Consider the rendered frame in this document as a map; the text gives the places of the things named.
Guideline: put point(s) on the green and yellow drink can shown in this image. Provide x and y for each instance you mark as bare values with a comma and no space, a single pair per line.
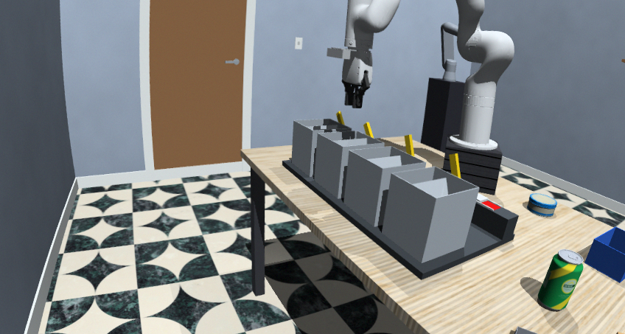
560,281

